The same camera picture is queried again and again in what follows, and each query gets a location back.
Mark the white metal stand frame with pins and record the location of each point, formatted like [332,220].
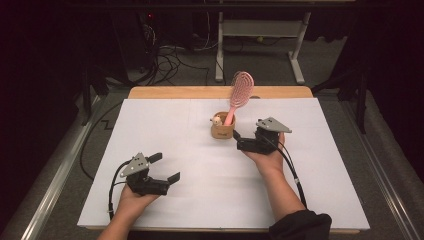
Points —
[263,28]

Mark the person's left hand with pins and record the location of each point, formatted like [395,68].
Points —
[133,205]

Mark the black stand legs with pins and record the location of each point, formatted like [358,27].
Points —
[350,83]
[96,83]

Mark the wooden table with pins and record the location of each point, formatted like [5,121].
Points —
[200,92]

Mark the tan holder with bear figure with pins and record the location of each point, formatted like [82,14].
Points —
[221,131]

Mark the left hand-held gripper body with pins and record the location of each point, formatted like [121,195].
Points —
[143,186]

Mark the person's right hand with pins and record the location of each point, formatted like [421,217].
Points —
[270,163]

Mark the pink hairbrush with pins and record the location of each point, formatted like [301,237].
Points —
[242,88]

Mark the white table mat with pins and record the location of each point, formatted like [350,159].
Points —
[206,173]

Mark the small yellow-green ball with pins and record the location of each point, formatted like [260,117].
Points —
[260,39]

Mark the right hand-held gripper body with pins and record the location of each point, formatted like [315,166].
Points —
[266,143]

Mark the person's black sleeve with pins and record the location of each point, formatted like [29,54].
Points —
[300,226]

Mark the dark computer case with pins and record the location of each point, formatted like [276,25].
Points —
[140,36]

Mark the aluminium rail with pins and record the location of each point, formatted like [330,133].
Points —
[56,180]
[383,180]

